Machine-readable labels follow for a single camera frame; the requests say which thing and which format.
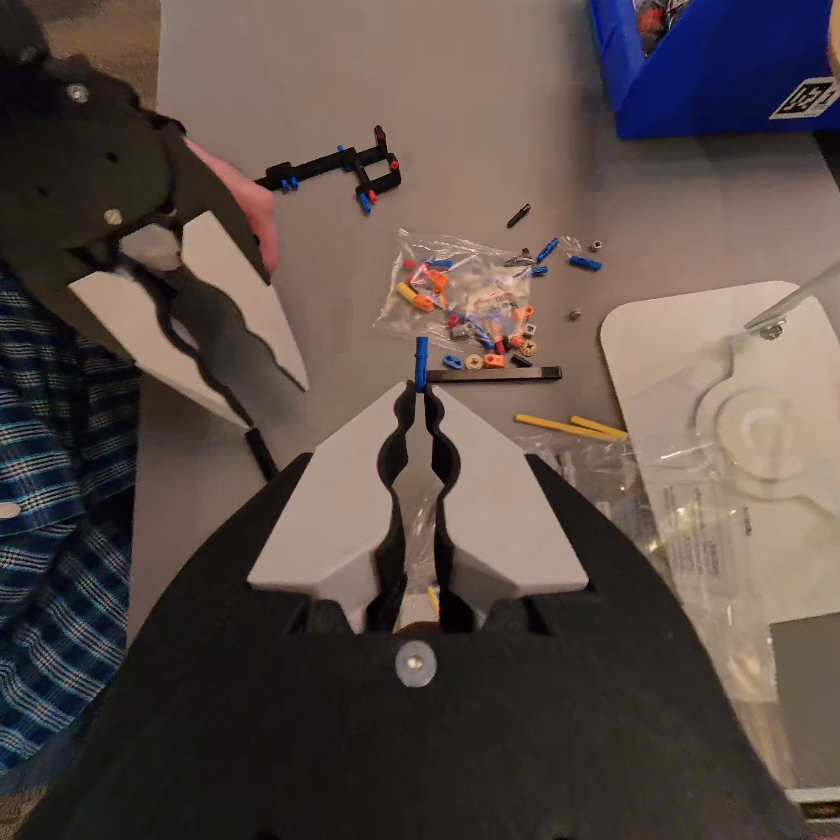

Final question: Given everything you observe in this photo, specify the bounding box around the person's left hand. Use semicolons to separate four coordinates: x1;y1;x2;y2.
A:
187;138;280;277

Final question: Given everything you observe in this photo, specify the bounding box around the clear acrylic stand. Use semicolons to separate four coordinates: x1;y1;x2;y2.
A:
689;261;840;503

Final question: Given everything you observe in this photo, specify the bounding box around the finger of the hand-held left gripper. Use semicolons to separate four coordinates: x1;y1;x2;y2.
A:
69;259;260;431
164;210;309;393

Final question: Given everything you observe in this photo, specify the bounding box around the bag of lego parts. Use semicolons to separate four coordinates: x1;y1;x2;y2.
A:
633;0;690;56

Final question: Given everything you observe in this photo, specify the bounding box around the person's plaid shirt torso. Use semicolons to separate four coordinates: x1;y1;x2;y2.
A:
0;262;142;782

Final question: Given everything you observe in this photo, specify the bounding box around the large clear plastic bag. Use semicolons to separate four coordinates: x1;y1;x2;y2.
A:
525;433;788;723

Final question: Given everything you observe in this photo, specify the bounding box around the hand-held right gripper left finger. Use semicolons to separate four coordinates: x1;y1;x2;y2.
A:
247;381;421;634

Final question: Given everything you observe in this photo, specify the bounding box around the black lego frame assembly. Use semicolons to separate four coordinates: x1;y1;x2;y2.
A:
255;125;403;216

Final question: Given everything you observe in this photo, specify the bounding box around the blue storage bin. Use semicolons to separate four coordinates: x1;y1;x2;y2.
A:
587;0;840;140

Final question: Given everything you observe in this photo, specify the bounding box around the black cable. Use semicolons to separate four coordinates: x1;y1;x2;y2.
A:
246;427;280;480

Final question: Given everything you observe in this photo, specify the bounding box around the long black lego beam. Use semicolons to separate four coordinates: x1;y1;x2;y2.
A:
445;367;564;385

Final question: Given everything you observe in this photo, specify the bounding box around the pile of small lego pieces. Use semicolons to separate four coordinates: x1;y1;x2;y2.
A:
394;252;542;371

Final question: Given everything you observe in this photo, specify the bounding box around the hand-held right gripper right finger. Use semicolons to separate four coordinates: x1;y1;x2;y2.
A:
423;382;590;634

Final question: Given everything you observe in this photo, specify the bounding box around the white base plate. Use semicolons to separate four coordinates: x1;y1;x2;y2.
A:
599;281;840;624

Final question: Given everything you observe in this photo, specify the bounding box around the clear bag of lego pieces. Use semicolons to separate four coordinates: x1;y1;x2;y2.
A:
373;227;534;349

